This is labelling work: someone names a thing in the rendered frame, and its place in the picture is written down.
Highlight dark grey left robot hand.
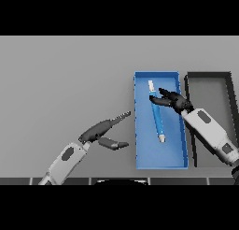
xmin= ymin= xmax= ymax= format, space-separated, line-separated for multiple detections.
xmin=77 ymin=110 xmax=132 ymax=151

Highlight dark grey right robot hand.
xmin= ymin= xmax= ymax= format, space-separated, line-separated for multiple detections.
xmin=148 ymin=87 xmax=194 ymax=116

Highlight blue pipe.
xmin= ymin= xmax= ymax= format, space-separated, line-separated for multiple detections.
xmin=147 ymin=79 xmax=167 ymax=144

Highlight dark grey bin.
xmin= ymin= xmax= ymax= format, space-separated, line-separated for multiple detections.
xmin=184 ymin=71 xmax=239 ymax=168

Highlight blue bin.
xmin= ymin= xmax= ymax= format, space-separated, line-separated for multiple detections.
xmin=134 ymin=70 xmax=190 ymax=170

